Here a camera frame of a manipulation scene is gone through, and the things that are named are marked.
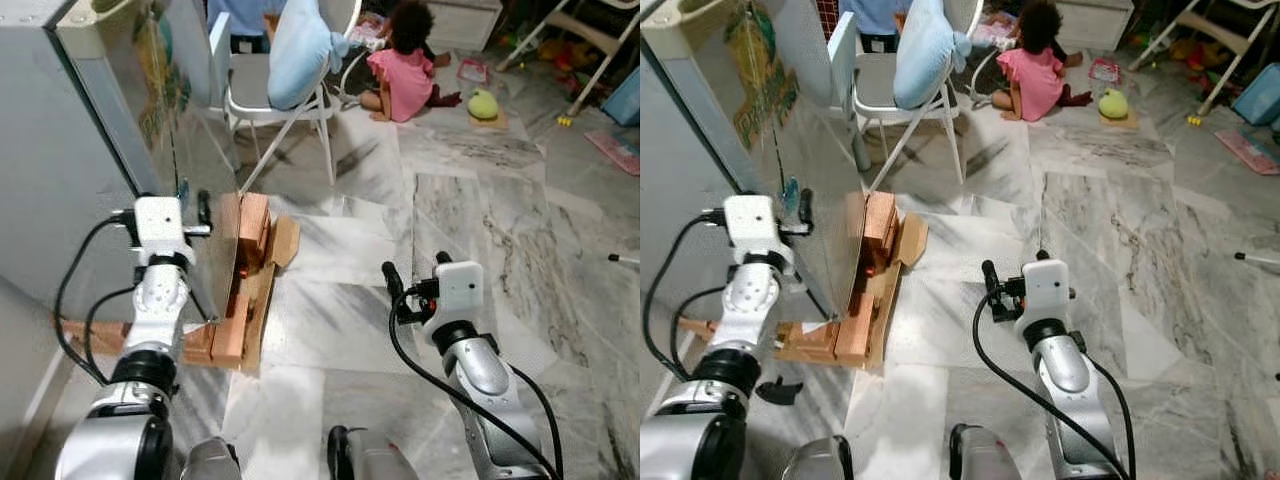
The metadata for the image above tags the white fridge door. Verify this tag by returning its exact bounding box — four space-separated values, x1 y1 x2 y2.
645 0 867 323
55 0 242 323

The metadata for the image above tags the white fridge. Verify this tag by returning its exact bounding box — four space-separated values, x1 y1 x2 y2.
640 0 746 323
0 0 141 323

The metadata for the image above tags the brown cardboard sheet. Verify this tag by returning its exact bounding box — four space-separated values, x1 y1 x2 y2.
240 214 302 377
864 212 930 370

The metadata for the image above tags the white folding chair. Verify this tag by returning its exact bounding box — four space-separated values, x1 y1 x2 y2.
838 0 986 187
208 0 363 187

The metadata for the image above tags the green yellow door sticker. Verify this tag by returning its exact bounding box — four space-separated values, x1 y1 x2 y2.
130 10 192 147
725 5 802 152

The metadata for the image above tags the silver right robot leg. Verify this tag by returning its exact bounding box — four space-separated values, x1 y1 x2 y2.
948 423 1036 480
328 425 421 480

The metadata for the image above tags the silver robot leg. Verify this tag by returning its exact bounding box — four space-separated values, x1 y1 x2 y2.
948 423 1036 480
328 425 421 480
780 435 853 480
180 437 243 480

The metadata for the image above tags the black plastic piece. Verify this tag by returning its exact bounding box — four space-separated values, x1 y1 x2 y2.
756 377 805 407

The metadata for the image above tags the child in pink dress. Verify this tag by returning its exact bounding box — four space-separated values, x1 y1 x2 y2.
990 0 1094 124
358 0 464 124

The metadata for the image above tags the light blue pillow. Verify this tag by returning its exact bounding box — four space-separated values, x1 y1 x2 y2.
267 0 352 112
892 0 973 112

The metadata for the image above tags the pink flat mat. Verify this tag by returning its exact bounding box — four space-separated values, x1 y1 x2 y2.
584 129 641 177
1214 127 1280 177

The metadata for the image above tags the person in blue shirt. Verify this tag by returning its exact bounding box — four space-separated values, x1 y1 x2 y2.
207 0 287 54
838 0 916 54

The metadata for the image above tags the light blue plastic box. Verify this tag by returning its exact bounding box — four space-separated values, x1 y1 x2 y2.
602 67 641 127
1231 61 1280 127

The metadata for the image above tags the silver left robot leg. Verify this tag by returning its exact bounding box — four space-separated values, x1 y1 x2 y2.
180 437 243 480
780 435 853 480

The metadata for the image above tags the white cabinet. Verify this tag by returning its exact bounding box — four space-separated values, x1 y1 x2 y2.
425 0 504 54
1055 0 1137 54

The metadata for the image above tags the colourful plastic toy pile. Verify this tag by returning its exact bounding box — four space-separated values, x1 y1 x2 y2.
535 35 602 72
1165 35 1237 72

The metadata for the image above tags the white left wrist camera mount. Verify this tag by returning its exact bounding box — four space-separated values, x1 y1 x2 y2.
722 195 793 271
133 197 196 266

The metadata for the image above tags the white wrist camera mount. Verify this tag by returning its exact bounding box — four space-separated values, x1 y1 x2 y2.
133 197 196 266
722 195 793 271
1018 258 1073 326
433 257 486 323

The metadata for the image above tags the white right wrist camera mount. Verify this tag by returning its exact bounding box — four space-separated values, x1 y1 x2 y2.
433 257 486 323
1018 258 1073 326

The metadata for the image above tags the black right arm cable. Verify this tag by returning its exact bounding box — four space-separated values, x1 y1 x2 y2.
971 294 1133 480
385 296 561 480

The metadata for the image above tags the white folding frame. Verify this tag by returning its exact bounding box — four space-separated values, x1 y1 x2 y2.
496 0 641 117
1129 0 1280 117

